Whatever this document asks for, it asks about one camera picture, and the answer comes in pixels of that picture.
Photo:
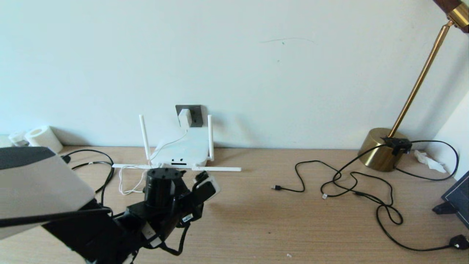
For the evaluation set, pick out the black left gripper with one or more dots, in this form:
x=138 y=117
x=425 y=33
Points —
x=165 y=218

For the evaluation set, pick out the white power adapter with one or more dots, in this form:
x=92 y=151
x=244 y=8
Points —
x=185 y=118

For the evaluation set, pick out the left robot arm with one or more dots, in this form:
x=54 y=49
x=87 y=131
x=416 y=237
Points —
x=36 y=187

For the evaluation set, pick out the white wifi router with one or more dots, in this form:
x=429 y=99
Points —
x=185 y=150

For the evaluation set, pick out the white paper roll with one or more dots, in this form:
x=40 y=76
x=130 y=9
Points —
x=44 y=137

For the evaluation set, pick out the small clear jar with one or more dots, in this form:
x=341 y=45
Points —
x=17 y=138

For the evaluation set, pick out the translucent plastic object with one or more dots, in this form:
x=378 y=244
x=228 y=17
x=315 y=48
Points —
x=3 y=141

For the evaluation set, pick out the brass desk lamp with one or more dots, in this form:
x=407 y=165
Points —
x=377 y=150

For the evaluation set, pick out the crumpled white tissue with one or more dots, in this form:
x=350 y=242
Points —
x=427 y=160

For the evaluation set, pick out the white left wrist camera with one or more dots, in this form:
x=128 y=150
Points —
x=216 y=187

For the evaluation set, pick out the grey wall socket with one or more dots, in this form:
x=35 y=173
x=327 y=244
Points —
x=198 y=117

